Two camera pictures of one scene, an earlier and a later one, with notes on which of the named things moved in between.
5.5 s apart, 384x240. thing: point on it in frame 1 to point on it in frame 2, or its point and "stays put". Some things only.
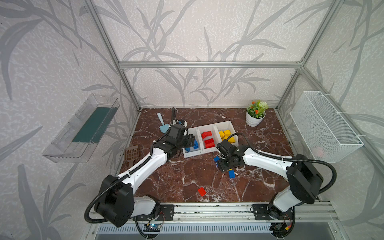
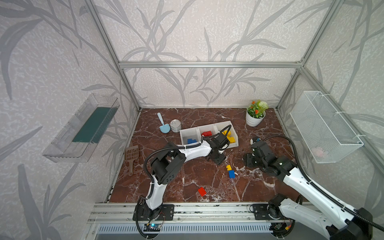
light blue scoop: (164, 128) stays put
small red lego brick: (206, 134) stays put
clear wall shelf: (77, 140) stays put
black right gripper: (226, 165) to (251, 159)
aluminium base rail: (312, 212) stays put
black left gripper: (189, 142) to (218, 154)
